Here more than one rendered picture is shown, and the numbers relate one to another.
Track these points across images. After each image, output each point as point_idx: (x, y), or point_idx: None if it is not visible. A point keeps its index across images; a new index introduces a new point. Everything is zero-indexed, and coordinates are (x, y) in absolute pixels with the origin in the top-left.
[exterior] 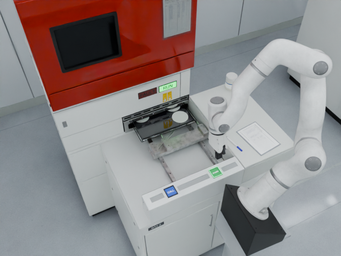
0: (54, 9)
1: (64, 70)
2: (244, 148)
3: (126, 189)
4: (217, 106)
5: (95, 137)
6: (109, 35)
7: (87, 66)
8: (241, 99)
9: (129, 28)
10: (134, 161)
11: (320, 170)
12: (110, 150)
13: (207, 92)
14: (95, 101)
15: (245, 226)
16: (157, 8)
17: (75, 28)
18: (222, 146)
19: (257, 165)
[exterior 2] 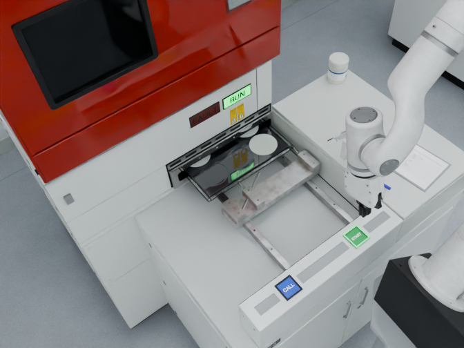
0: None
1: (54, 105)
2: (392, 184)
3: (201, 293)
4: (369, 127)
5: (124, 208)
6: (130, 22)
7: (96, 88)
8: (415, 106)
9: (167, 1)
10: (201, 238)
11: None
12: (155, 225)
13: (301, 93)
14: (117, 147)
15: (443, 332)
16: None
17: (64, 18)
18: (377, 195)
19: (420, 209)
